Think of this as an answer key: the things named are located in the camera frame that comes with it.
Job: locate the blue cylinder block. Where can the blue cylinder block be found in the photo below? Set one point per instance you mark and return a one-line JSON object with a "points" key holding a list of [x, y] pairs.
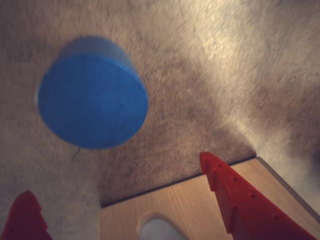
{"points": [[92, 102]]}

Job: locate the wooden shape sorter box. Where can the wooden shape sorter box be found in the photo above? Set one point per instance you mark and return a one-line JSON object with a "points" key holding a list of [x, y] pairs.
{"points": [[180, 200]]}

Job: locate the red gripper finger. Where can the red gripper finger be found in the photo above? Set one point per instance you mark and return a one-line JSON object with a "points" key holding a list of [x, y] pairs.
{"points": [[250, 212], [22, 220]]}

